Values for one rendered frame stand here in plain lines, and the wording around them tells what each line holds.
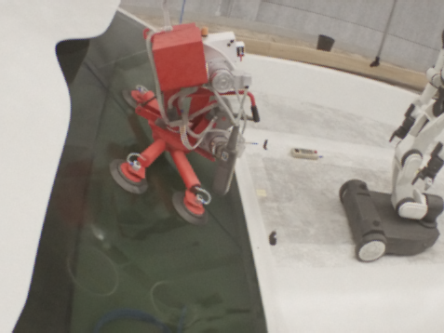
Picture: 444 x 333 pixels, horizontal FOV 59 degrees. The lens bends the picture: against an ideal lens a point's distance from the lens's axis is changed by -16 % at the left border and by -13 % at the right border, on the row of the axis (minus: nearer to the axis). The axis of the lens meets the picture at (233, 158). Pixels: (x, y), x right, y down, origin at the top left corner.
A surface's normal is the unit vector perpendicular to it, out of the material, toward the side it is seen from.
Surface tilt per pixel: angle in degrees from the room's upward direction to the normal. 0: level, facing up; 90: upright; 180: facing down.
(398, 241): 90
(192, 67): 90
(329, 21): 90
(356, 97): 90
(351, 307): 23
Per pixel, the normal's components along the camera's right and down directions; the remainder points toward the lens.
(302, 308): 0.25, -0.56
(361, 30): 0.13, 0.57
